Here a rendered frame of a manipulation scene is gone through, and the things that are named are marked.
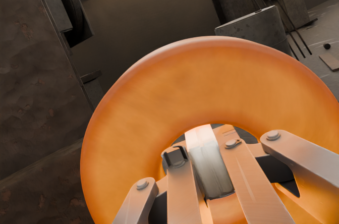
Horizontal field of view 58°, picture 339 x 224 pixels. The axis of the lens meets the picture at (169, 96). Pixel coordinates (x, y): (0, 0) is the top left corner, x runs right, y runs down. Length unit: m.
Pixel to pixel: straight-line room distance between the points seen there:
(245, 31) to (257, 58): 2.51
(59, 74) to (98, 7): 6.64
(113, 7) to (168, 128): 7.16
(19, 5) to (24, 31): 0.04
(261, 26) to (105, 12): 4.99
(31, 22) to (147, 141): 0.43
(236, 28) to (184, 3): 5.70
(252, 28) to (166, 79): 2.52
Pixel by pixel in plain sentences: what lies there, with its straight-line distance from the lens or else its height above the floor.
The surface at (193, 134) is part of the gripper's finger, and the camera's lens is 0.16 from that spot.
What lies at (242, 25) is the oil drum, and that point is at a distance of 2.66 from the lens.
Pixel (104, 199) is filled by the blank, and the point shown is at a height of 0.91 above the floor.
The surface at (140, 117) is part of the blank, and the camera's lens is 0.16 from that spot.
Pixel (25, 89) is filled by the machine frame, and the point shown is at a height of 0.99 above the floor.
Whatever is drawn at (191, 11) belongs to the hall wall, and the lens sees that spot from 8.38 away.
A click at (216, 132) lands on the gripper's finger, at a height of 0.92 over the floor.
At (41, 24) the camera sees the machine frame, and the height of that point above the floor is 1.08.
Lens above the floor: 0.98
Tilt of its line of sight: 11 degrees down
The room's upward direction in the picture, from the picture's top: 22 degrees counter-clockwise
